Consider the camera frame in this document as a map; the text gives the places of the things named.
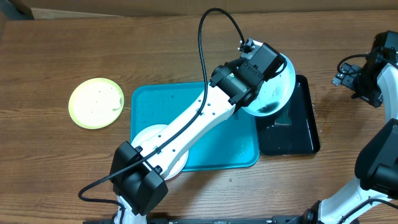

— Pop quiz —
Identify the pink plate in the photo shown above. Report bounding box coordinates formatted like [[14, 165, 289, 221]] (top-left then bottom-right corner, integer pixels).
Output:
[[131, 124, 189, 180]]

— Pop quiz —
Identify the cardboard box wall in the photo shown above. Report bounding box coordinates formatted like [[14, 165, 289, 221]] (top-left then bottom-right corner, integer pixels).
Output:
[[23, 0, 397, 16]]

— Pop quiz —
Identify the teal plastic tray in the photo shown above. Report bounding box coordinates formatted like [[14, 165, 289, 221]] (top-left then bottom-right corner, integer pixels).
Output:
[[131, 82, 259, 172]]

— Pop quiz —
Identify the light blue plate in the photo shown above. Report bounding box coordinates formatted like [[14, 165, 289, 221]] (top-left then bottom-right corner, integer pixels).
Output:
[[243, 54, 296, 117]]

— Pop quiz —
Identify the black plastic water tray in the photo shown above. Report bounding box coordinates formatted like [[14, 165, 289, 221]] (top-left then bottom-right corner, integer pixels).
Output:
[[256, 75, 320, 156]]

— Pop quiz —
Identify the green scouring sponge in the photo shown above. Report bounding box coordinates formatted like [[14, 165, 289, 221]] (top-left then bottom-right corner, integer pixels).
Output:
[[274, 105, 292, 126]]

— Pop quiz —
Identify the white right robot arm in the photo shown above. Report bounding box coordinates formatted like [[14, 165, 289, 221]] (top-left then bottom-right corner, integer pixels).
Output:
[[290, 60, 397, 223]]

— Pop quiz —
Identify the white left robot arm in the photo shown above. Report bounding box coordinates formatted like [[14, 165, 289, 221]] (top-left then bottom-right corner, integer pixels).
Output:
[[109, 58, 269, 223]]

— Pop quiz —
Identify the yellow plate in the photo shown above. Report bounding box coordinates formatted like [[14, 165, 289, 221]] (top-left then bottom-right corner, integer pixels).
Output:
[[68, 78, 124, 129]]

